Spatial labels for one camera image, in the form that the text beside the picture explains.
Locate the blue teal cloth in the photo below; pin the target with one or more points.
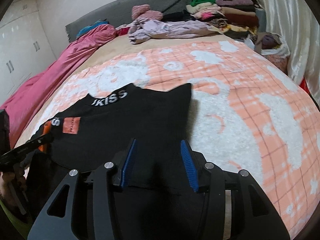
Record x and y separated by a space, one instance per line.
88 28

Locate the pink fluffy garment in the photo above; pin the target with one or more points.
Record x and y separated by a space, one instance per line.
144 11

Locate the black sweater orange cuffs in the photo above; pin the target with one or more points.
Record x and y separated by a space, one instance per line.
94 130

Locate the beige plush bed sheet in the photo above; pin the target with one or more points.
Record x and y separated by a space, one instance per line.
122 46

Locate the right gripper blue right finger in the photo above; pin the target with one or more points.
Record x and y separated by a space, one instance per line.
190 166

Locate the lilac crumpled garment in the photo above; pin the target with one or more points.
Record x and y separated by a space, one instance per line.
144 29

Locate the white wardrobe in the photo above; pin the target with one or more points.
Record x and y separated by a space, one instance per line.
25 50

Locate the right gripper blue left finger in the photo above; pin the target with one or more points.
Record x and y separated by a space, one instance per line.
128 164

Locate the white bag with clothes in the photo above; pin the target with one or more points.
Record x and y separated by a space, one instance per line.
272 47

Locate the stack of folded clothes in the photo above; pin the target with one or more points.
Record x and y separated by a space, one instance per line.
233 18

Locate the white satin curtain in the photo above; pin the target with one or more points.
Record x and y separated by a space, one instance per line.
295 22

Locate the dark red cloth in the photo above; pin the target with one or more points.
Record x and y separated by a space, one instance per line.
122 31

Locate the pink velvet duvet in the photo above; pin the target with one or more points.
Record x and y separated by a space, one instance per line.
24 104

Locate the grey quilted headboard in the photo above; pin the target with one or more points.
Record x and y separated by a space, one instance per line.
119 12

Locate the peach white plaid blanket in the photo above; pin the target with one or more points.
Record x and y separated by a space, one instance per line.
247 114

